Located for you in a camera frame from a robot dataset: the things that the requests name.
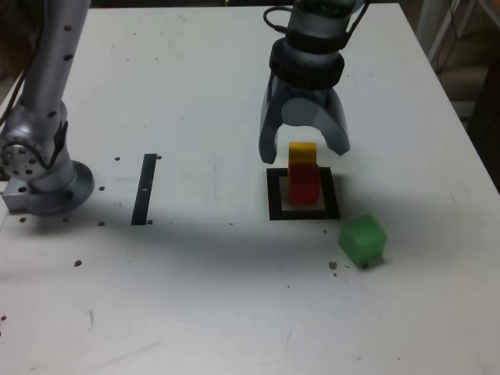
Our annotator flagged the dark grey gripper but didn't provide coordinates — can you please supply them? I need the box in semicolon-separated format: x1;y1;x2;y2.
257;76;352;165

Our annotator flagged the yellow cube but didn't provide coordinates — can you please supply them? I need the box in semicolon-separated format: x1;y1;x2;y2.
287;141;318;167

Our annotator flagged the red cube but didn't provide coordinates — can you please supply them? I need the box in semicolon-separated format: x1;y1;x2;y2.
287;163;320;205

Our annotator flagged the green cube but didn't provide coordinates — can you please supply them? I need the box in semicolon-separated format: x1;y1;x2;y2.
337;213;388;270

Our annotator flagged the black tape square outline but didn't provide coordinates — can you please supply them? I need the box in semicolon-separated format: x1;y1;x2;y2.
266;166;341;222

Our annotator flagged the black tape strip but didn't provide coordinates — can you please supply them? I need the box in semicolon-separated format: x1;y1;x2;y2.
130;153;158;227

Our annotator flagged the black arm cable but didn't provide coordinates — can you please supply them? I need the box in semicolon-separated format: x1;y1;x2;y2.
262;0;371;40

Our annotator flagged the white background frame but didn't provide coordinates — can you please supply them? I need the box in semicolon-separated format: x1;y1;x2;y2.
416;0;484;75

